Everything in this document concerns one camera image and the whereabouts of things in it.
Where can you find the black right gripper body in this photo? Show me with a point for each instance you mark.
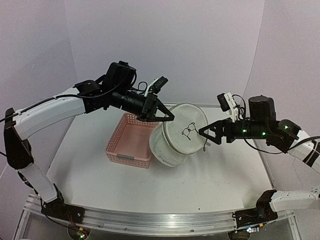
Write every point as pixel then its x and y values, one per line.
pixel 256 130

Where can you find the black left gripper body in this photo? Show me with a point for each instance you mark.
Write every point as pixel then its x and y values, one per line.
pixel 143 110

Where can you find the white mesh laundry bag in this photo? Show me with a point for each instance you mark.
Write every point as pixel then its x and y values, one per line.
pixel 173 142

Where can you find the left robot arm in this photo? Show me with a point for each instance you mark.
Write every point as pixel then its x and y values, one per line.
pixel 114 89

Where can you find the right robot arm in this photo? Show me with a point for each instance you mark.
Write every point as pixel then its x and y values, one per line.
pixel 256 120

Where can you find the pink plastic basket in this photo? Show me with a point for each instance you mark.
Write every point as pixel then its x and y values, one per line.
pixel 129 143

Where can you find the aluminium back table rail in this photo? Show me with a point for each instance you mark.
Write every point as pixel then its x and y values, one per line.
pixel 196 104

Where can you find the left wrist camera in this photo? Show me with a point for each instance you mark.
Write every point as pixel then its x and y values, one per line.
pixel 155 86

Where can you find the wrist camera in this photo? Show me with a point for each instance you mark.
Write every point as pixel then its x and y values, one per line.
pixel 229 106
pixel 155 86

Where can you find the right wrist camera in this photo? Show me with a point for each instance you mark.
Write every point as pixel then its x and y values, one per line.
pixel 229 106

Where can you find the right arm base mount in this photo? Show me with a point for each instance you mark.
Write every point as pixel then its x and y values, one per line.
pixel 255 216

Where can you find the aluminium front table rail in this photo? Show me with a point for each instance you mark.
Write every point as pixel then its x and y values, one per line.
pixel 159 224

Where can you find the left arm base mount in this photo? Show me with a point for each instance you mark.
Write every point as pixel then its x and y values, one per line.
pixel 58 209

